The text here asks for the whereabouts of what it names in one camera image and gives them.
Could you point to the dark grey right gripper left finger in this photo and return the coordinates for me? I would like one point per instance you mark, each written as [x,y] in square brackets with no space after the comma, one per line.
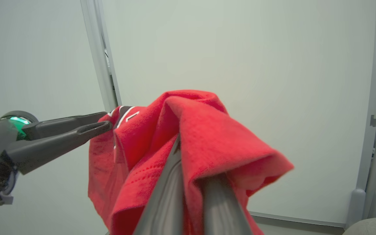
[166,202]

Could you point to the red garment with white stripes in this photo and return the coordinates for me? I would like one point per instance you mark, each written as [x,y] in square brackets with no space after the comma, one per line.
[207,137]

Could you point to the grey partition bottom rail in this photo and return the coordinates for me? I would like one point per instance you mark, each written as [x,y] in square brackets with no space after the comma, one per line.
[299,219]

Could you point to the grey partition corner post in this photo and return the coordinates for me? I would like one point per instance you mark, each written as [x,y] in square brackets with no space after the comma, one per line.
[100,58]

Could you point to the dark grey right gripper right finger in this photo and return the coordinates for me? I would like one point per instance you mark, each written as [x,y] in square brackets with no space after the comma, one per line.
[222,212]

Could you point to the grey fabric sofa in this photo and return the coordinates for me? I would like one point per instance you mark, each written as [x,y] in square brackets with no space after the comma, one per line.
[375,227]

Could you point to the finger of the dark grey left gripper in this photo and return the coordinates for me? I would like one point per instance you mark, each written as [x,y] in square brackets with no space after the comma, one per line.
[60,124]
[51,148]

